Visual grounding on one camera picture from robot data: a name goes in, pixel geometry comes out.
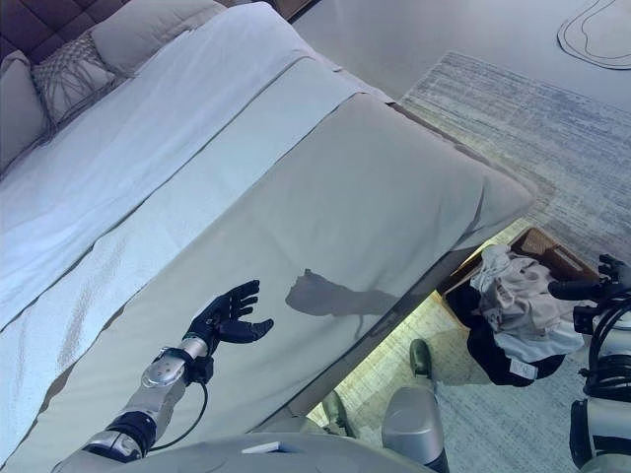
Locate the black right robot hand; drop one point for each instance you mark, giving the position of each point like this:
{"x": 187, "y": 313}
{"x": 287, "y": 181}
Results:
{"x": 613, "y": 283}

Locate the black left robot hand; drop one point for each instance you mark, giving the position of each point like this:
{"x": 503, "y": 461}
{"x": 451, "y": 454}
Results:
{"x": 229, "y": 320}

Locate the beige garment with lettered ribbon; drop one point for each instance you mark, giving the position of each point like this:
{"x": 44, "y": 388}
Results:
{"x": 522, "y": 295}

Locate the black garment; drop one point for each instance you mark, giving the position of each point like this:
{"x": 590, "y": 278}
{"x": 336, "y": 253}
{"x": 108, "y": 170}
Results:
{"x": 488, "y": 355}

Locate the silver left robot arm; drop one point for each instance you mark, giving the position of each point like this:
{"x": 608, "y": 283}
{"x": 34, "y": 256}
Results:
{"x": 158, "y": 379}

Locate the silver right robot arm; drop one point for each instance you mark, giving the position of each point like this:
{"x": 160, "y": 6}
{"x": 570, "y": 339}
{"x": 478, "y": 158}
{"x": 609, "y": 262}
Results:
{"x": 611, "y": 364}

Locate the wicker laundry basket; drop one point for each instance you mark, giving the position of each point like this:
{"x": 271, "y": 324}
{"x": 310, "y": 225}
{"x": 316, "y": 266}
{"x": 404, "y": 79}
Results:
{"x": 542, "y": 251}

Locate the beige covered bed mattress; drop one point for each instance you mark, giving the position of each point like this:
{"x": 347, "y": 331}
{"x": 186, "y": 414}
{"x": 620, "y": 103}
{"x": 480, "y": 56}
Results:
{"x": 345, "y": 197}

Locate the grey robot torso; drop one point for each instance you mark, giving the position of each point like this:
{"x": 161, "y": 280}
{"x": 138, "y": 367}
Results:
{"x": 246, "y": 455}

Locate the dark left robot foot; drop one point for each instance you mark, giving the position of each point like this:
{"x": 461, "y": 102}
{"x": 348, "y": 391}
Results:
{"x": 337, "y": 414}

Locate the dark robot foot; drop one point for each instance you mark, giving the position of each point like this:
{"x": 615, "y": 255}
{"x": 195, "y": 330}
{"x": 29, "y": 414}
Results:
{"x": 421, "y": 357}
{"x": 337, "y": 414}

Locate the grey striped rug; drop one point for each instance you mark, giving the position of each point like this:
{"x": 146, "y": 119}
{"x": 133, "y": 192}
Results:
{"x": 542, "y": 148}

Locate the white duvet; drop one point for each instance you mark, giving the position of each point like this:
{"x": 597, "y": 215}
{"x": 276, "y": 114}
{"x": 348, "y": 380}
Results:
{"x": 172, "y": 138}

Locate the dark right robot foot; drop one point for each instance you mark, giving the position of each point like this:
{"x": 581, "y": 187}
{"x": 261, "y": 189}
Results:
{"x": 421, "y": 357}

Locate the silver right robot leg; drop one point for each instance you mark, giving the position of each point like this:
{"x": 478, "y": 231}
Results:
{"x": 411, "y": 428}

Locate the small beige floor mat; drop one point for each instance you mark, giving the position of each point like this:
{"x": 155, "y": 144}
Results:
{"x": 606, "y": 34}

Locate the grey patterned cushion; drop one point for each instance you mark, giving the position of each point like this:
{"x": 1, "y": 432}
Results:
{"x": 74, "y": 79}

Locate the plain beige pillow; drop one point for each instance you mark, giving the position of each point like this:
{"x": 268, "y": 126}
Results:
{"x": 17, "y": 113}
{"x": 153, "y": 29}

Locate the dark tufted headboard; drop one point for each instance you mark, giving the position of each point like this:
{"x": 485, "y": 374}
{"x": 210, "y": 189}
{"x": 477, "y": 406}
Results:
{"x": 39, "y": 24}

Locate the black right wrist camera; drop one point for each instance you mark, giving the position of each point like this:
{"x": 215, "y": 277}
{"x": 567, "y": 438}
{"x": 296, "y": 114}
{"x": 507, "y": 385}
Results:
{"x": 585, "y": 320}

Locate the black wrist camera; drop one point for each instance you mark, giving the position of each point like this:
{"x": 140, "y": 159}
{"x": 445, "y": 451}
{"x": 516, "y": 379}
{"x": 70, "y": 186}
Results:
{"x": 202, "y": 369}
{"x": 585, "y": 320}

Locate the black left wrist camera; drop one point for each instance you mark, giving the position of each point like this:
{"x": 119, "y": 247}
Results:
{"x": 202, "y": 369}

